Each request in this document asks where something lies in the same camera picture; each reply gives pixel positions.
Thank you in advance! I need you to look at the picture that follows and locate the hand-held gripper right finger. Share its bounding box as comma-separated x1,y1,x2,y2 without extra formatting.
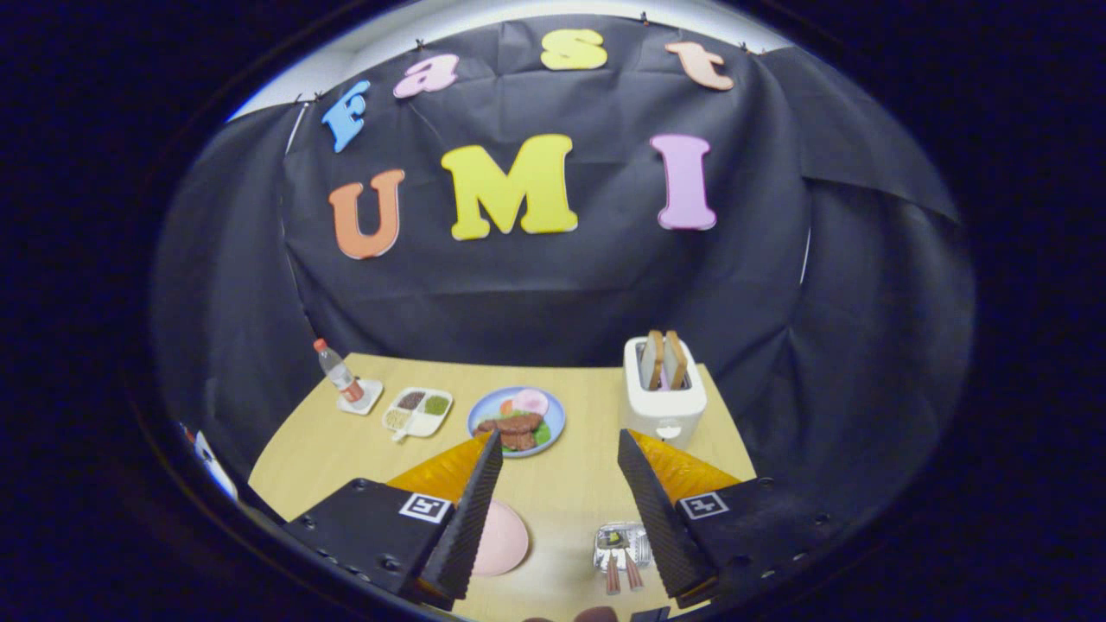
616,428,837,610

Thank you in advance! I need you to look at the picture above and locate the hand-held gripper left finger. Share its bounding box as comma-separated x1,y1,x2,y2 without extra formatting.
283,429,505,610

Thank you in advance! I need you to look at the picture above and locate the pink plate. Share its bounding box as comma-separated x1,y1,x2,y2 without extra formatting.
471,499,531,578

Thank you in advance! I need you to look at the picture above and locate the white divided dish of beans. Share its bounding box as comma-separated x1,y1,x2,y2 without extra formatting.
382,386,454,441

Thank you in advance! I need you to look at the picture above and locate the white toaster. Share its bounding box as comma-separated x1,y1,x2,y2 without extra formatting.
623,335,708,450

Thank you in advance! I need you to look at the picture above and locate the blue plate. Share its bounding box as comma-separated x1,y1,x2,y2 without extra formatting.
467,386,567,459

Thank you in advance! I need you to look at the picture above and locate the white square coaster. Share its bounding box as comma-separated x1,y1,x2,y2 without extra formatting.
337,378,385,416

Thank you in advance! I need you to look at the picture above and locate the toast slice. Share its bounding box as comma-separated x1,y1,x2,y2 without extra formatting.
641,329,665,390
664,330,690,390

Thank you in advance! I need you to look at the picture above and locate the clear water bottle red label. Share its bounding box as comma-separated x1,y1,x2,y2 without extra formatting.
313,338,365,405

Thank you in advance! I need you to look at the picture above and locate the metal wire cutlery basket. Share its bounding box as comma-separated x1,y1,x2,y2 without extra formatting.
593,521,653,574

